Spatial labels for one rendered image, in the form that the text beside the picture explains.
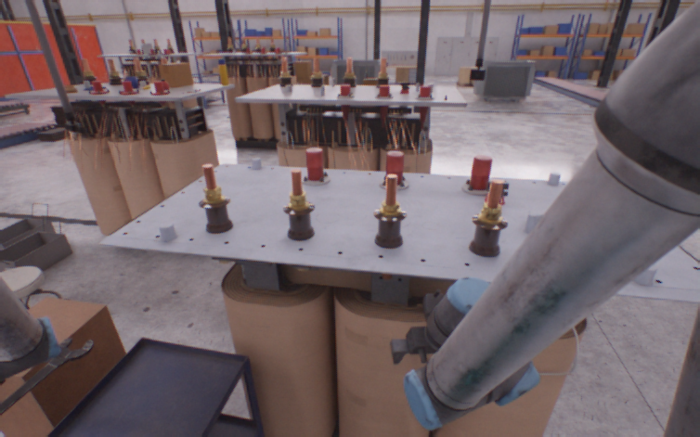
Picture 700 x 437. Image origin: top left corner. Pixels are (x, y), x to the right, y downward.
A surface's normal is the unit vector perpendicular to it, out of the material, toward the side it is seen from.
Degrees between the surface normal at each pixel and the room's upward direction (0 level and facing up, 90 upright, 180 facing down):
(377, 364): 90
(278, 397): 90
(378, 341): 90
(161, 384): 0
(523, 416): 90
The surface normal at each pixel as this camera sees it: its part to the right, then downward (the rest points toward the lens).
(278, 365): -0.18, 0.45
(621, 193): -0.86, 0.28
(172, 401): 0.00, -0.89
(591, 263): -0.53, 0.56
